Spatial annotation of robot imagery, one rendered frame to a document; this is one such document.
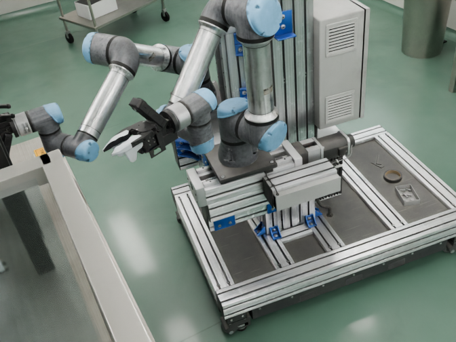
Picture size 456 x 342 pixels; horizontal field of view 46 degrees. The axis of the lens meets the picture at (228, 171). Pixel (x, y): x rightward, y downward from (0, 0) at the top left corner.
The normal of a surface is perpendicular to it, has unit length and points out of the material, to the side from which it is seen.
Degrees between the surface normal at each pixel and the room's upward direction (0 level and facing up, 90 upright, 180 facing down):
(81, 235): 0
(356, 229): 0
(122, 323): 0
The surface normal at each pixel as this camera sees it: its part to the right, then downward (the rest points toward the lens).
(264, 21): 0.69, 0.26
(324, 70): 0.33, 0.55
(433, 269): -0.11, -0.78
